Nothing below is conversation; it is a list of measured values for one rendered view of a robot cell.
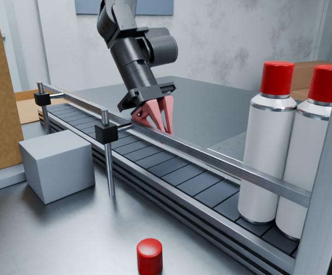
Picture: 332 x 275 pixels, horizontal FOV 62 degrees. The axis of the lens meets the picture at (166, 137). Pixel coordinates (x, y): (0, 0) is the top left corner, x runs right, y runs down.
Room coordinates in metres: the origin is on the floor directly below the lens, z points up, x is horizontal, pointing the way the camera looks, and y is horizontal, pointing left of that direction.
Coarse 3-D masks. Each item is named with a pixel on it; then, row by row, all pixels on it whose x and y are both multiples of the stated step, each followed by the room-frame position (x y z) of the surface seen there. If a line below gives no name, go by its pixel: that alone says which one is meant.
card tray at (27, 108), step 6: (30, 90) 1.12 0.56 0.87; (36, 90) 1.13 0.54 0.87; (18, 96) 1.09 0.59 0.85; (24, 96) 1.10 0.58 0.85; (30, 96) 1.12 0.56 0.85; (78, 96) 1.02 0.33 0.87; (18, 102) 1.07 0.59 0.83; (24, 102) 1.07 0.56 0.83; (30, 102) 1.07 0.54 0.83; (54, 102) 1.07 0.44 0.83; (60, 102) 1.07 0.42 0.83; (66, 102) 1.07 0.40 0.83; (18, 108) 0.98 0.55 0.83; (24, 108) 0.98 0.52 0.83; (30, 108) 0.98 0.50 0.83; (36, 108) 0.98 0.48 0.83; (84, 108) 0.98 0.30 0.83; (24, 114) 0.91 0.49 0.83; (30, 114) 0.91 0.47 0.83; (36, 114) 0.91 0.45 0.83; (24, 120) 0.85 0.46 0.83; (30, 120) 0.85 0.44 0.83; (36, 120) 0.85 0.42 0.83
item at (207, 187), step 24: (72, 120) 0.71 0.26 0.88; (96, 120) 0.71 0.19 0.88; (120, 144) 0.55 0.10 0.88; (144, 144) 0.55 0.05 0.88; (144, 168) 0.44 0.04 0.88; (168, 168) 0.44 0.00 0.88; (192, 168) 0.44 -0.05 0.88; (192, 192) 0.37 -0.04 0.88; (216, 192) 0.37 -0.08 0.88; (264, 240) 0.26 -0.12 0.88; (288, 240) 0.26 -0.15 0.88
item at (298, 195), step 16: (64, 96) 0.68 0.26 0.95; (96, 112) 0.56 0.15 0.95; (112, 112) 0.52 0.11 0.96; (144, 128) 0.44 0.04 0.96; (176, 144) 0.38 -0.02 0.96; (192, 144) 0.37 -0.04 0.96; (208, 160) 0.33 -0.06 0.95; (224, 160) 0.32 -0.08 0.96; (240, 176) 0.30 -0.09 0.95; (256, 176) 0.28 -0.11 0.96; (272, 176) 0.28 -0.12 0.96; (272, 192) 0.26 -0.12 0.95; (288, 192) 0.25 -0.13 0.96; (304, 192) 0.24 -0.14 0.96
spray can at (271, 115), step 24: (264, 72) 0.31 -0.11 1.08; (288, 72) 0.30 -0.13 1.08; (264, 96) 0.31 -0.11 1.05; (288, 96) 0.31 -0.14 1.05; (264, 120) 0.29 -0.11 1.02; (288, 120) 0.29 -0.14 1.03; (264, 144) 0.29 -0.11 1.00; (288, 144) 0.30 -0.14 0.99; (264, 168) 0.29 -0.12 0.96; (240, 192) 0.31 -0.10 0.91; (264, 192) 0.29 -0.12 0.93; (240, 216) 0.31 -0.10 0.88; (264, 216) 0.29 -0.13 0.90
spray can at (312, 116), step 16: (320, 80) 0.28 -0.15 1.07; (320, 96) 0.27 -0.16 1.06; (304, 112) 0.27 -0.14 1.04; (320, 112) 0.26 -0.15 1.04; (304, 128) 0.27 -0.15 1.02; (320, 128) 0.26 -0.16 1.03; (304, 144) 0.27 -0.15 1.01; (320, 144) 0.26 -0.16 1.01; (288, 160) 0.28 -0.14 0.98; (304, 160) 0.27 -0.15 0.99; (288, 176) 0.28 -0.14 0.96; (304, 176) 0.26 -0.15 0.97; (288, 208) 0.27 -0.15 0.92; (304, 208) 0.26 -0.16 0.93; (288, 224) 0.27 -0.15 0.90
